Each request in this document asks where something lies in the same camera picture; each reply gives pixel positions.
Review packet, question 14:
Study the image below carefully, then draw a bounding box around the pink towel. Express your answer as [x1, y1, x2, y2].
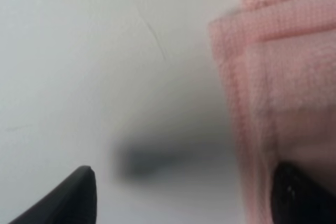
[209, 0, 335, 223]

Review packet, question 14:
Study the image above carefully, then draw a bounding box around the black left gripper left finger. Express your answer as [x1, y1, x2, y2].
[11, 166, 97, 224]

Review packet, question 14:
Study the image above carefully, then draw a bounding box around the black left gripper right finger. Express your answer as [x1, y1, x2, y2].
[270, 162, 335, 224]

